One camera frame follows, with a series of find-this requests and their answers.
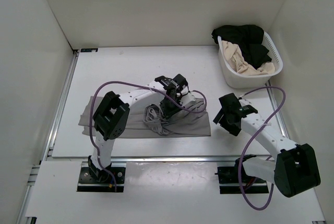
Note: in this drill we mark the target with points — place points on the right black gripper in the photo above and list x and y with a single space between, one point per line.
219 116

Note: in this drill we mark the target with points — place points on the beige garment in basket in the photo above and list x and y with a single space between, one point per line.
233 55

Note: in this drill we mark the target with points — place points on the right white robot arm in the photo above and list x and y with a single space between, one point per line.
294 167

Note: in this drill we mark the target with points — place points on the aluminium right rail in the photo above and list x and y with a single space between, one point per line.
277 106

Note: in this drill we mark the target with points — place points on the aluminium left rail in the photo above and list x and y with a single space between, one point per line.
60 108

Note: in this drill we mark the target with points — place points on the black garment in basket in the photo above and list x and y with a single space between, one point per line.
249 38

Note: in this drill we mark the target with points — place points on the grey trousers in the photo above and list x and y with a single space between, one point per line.
145 124

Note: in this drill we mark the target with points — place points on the white laundry basket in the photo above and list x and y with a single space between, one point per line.
239 81

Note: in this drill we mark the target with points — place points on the aluminium front rail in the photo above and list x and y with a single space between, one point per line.
177 159

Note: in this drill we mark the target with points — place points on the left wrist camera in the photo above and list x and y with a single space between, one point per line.
187 100

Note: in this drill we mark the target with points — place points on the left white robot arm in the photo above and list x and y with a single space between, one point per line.
161 99

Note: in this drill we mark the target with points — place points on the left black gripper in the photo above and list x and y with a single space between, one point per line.
168 113

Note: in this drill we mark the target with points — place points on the aluminium rail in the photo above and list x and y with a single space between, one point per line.
277 106
177 159
60 108

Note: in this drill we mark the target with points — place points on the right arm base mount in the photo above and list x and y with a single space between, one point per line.
228 180

